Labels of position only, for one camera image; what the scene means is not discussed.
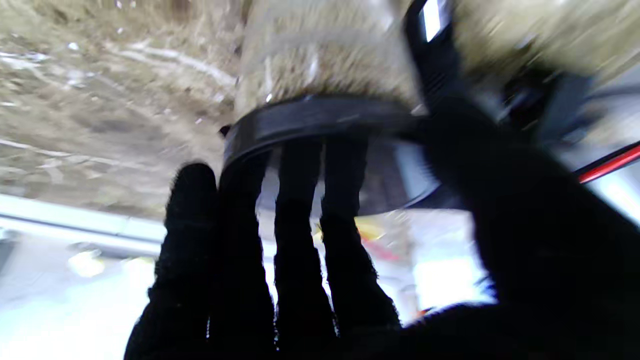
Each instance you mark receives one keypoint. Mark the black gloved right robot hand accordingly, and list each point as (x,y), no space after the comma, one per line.
(540,260)

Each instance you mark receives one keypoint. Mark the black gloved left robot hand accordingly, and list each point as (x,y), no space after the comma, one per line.
(440,65)

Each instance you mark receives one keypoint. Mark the clear grain jar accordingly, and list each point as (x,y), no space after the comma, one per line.
(325,60)

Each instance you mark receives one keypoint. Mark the black round jar lid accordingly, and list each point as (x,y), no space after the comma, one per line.
(310,117)

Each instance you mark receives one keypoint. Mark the yellow plastic bowl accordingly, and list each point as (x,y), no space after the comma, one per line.
(372,229)

